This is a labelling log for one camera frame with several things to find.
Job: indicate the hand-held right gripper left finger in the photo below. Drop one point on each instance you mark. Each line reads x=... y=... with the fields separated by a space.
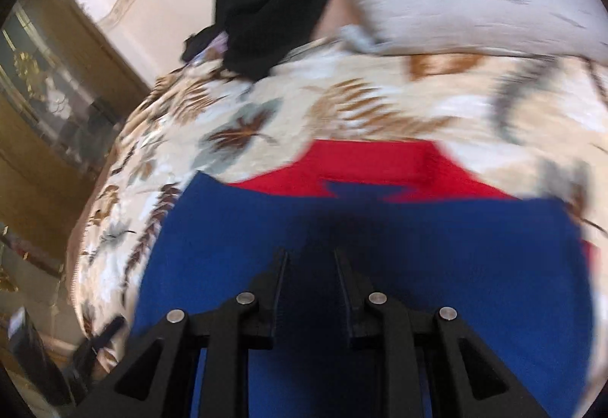
x=275 y=304

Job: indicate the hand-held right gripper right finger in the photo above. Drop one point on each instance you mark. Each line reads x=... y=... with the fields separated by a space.
x=349 y=304

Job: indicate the red and blue knit sweater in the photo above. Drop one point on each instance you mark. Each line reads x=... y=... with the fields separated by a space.
x=427 y=247

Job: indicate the leaf print blanket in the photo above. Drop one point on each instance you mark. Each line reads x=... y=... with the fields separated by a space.
x=332 y=104

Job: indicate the purple cloth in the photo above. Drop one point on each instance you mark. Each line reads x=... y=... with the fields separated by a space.
x=216 y=45

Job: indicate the dark cloth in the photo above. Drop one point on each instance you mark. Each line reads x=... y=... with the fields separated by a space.
x=199 y=45

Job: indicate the wooden glass-door cabinet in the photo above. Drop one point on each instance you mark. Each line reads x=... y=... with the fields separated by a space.
x=47 y=137

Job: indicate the black jacket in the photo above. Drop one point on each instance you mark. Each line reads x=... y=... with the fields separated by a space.
x=275 y=0

